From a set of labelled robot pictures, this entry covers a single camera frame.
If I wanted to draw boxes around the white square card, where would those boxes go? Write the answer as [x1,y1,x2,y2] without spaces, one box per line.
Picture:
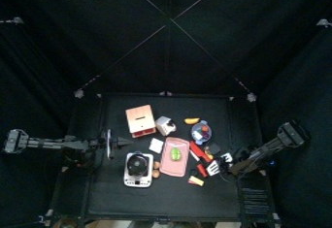
[147,137,166,154]

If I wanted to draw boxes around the black toy piece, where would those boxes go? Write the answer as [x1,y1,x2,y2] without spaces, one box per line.
[206,142,222,155]

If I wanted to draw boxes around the pink toy tray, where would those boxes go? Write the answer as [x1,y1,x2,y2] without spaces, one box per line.
[158,136,192,179]

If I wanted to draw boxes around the wooden toy box red base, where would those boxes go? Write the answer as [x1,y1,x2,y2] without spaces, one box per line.
[125,104,158,139]

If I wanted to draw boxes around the white label sticker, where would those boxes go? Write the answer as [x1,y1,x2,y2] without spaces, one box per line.
[241,187,271,217]

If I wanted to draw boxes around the white toy coffee machine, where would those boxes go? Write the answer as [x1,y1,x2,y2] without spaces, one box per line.
[154,115,178,137]

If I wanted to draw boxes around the green toy vegetable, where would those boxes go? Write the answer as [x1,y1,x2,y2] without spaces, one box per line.
[170,147,184,162]

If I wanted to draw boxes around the yellow toy cheese wedge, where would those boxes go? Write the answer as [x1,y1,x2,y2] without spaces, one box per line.
[186,175,206,187]

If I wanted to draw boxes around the red toy block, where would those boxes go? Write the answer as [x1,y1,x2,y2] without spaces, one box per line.
[196,163,209,179]

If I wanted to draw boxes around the black toy pan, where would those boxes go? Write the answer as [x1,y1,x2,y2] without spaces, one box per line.
[126,152,150,178]

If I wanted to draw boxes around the white slotted toy spatula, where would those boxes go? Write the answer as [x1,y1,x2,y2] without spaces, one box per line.
[205,160,222,178]

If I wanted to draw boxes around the silver toy stove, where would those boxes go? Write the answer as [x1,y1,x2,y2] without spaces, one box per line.
[123,151,155,188]

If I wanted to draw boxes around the red toy knife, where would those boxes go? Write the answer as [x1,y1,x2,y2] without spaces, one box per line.
[188,140,210,163]

